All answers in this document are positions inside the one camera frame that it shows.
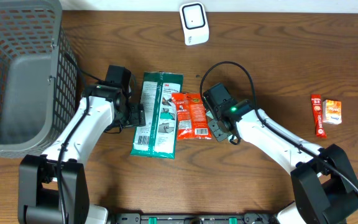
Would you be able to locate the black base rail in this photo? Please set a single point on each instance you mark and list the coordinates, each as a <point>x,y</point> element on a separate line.
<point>247,218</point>

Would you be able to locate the red Nescafe stick sachet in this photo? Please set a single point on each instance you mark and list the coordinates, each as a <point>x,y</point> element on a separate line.
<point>318,115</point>

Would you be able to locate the red Nescafe coffee pack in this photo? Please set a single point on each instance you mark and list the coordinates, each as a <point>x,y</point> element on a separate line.
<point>191,116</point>

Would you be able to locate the orange tissue packet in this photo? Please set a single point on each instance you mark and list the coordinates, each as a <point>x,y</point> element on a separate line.
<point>332,112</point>

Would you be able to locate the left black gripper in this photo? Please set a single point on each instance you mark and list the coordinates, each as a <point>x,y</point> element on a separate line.
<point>137,115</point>

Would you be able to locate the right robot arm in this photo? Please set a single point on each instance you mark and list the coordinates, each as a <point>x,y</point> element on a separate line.
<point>323,180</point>

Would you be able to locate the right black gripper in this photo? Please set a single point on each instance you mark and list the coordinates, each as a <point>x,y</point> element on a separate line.
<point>219,134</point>

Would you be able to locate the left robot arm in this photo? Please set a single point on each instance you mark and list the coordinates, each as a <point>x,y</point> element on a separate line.
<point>53,186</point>

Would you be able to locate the green white 3M package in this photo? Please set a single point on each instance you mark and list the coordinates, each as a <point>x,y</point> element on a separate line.
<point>157,138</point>

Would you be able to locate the white barcode scanner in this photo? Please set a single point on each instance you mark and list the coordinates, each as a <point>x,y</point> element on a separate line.
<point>194,23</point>

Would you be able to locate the mint green wet wipes pack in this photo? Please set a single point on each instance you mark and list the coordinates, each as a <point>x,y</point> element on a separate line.
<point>209,114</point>

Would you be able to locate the grey plastic mesh basket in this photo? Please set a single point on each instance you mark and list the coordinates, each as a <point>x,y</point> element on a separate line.
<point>37,83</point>

